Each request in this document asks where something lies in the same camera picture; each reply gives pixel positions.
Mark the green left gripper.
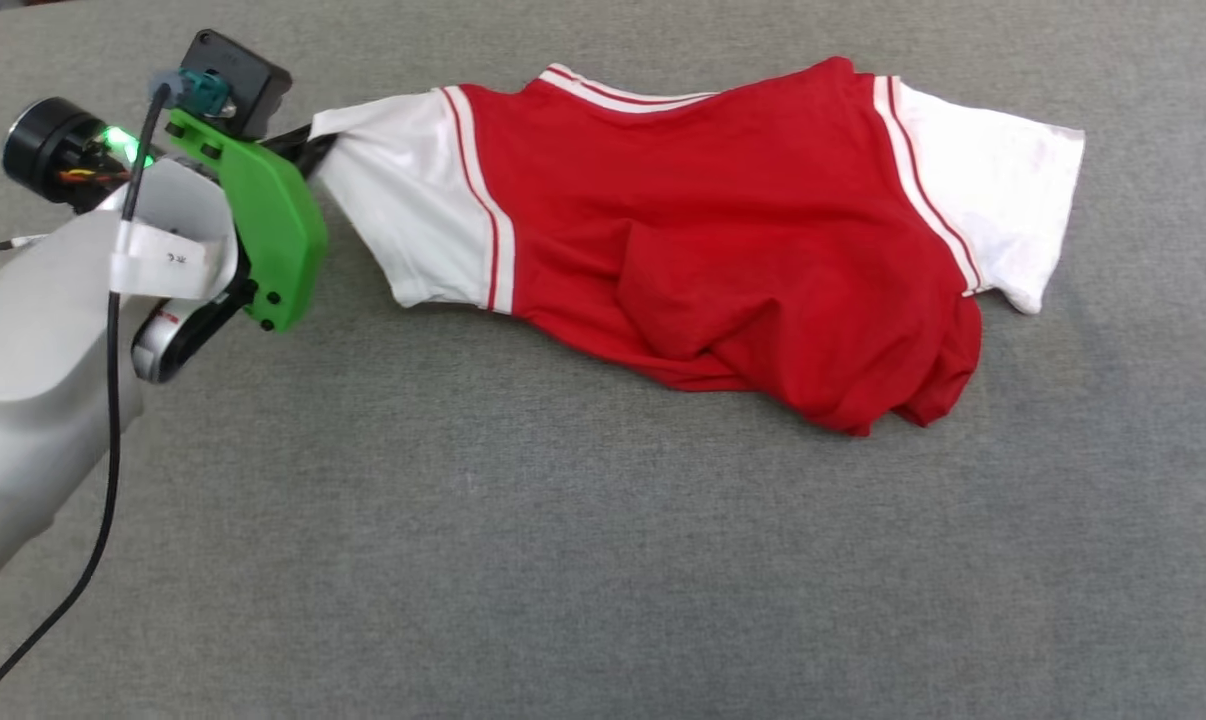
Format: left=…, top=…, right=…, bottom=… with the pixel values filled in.
left=3, top=97, right=339, bottom=334

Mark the red and white t-shirt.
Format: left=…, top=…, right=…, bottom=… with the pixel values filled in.
left=308, top=57, right=1086, bottom=438

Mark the grey fabric table cover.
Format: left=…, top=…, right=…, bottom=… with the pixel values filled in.
left=0, top=0, right=1206, bottom=720

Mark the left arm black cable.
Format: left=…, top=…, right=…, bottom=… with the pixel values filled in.
left=0, top=68, right=232, bottom=716

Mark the white paper cable tag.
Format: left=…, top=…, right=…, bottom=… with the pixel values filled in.
left=111, top=218, right=214, bottom=299

